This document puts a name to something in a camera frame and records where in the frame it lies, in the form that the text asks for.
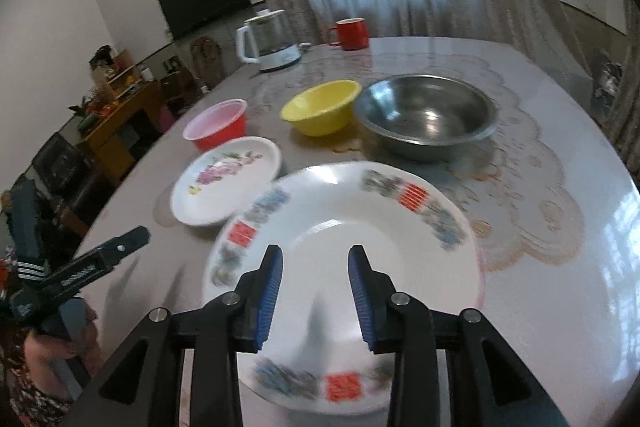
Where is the red mug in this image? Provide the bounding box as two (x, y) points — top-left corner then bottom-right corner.
(327, 18), (370, 51)

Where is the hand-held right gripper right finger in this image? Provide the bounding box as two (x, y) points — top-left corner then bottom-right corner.
(347, 244), (571, 427)

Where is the stainless steel bowl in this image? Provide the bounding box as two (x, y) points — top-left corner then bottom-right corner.
(354, 74), (500, 162)

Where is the white electric glass kettle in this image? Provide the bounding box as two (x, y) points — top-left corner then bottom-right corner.
(235, 9), (304, 73)

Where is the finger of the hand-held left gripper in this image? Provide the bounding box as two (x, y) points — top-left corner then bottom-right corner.
(9, 182), (47, 266)
(47, 226), (151, 297)

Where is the person's left forearm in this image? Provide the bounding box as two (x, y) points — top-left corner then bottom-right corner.
(22, 304), (103, 405)

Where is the large patterned white plate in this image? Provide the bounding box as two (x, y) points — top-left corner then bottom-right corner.
(201, 162), (486, 415)

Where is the small floral white plate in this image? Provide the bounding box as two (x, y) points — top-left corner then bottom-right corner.
(170, 136), (282, 227)

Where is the black leather chair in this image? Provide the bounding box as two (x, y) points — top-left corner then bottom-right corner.
(31, 132), (123, 237)

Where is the carved wooden chair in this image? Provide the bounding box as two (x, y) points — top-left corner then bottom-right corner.
(191, 36), (224, 90)

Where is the yellow plastic bowl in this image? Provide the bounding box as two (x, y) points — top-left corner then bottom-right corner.
(280, 80), (362, 137)

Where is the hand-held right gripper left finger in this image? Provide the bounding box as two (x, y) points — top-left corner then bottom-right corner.
(62, 244), (285, 427)

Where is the red plastic bowl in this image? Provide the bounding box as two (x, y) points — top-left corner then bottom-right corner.
(182, 99), (248, 152)

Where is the gold floral table mat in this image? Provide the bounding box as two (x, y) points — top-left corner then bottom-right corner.
(150, 39), (587, 269)

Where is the wooden shelf cabinet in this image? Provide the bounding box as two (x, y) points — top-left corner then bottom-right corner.
(75, 49), (168, 188)

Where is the floral patterned clothing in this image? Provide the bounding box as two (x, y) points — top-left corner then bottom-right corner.
(0, 322), (71, 427)

